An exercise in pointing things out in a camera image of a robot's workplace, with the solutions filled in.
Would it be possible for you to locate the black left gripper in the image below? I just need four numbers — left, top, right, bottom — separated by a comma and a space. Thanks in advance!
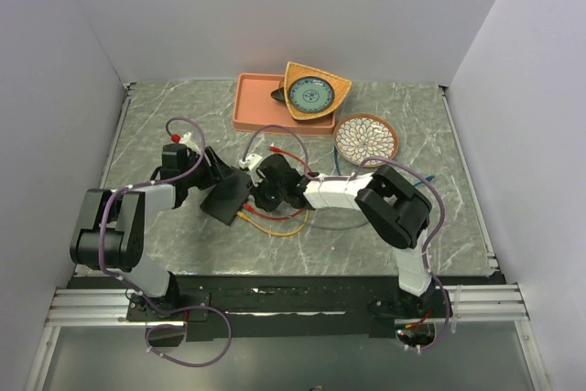
182, 146, 235, 190

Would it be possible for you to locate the black network switch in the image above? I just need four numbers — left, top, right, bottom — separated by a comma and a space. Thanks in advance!
200, 169, 253, 226

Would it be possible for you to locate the red ethernet cable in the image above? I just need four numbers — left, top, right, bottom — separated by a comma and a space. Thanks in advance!
242, 144, 312, 221

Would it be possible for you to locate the yellow ethernet cable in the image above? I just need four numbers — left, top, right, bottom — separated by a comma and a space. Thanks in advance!
237, 210, 310, 237

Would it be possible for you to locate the blue ethernet cable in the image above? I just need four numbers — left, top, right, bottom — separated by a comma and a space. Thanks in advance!
331, 143, 436, 190

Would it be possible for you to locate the grey ethernet cable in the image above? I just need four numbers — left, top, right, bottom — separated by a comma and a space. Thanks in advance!
306, 219, 370, 232

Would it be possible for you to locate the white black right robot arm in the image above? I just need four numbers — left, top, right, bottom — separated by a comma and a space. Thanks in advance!
239, 154, 432, 317

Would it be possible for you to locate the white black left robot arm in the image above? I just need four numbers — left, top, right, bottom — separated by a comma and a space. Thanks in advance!
70, 144, 233, 320

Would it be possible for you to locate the salmon pink tray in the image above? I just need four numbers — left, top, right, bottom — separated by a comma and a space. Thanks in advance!
233, 73, 336, 136

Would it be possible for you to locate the black small bowl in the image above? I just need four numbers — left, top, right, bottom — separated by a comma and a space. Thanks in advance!
270, 87, 286, 103

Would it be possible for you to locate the teal patterned round dish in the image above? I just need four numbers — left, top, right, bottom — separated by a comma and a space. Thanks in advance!
288, 76, 335, 114

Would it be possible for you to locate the white floral round plate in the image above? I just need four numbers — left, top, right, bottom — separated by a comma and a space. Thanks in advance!
333, 114, 399, 166

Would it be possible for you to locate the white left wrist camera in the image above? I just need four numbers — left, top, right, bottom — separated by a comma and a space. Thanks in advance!
170, 132, 201, 153

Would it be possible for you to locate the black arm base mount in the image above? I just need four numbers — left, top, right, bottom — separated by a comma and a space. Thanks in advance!
68, 274, 459, 344

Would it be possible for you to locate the aluminium frame rail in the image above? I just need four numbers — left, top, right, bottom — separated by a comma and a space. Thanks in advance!
45, 285, 529, 327

